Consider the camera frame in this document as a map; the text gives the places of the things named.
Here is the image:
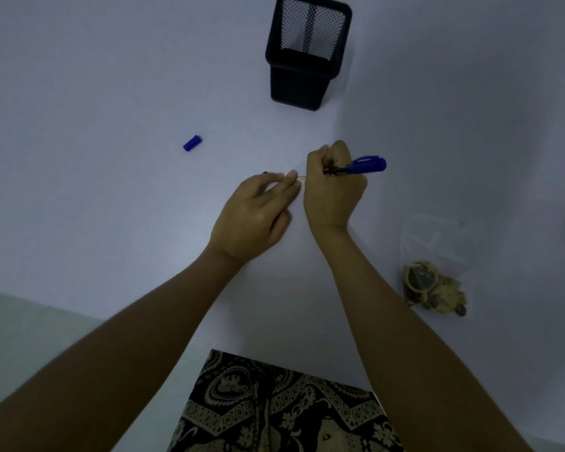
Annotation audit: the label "black mesh pen holder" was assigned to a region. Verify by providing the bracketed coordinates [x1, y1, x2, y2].
[265, 0, 353, 112]

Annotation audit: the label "person's left hand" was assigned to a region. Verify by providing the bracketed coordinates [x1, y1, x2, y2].
[208, 170, 303, 265]

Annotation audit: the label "person's right hand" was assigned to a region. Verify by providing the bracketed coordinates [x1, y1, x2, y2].
[303, 140, 368, 236]

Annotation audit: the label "person's right forearm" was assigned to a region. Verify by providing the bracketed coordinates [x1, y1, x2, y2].
[311, 225, 536, 452]

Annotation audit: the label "black patterned trousers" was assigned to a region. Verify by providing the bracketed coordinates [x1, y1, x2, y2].
[167, 349, 406, 452]

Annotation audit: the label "pile of beige trinkets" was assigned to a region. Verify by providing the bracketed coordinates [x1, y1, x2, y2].
[403, 261, 469, 319]

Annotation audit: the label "blue marker pen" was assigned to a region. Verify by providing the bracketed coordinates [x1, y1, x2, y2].
[323, 156, 387, 177]

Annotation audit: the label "person's left forearm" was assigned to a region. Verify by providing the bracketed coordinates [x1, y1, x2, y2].
[0, 246, 245, 452]

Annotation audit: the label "clear plastic zip bag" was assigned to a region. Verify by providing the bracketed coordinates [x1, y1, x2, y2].
[399, 215, 474, 321]

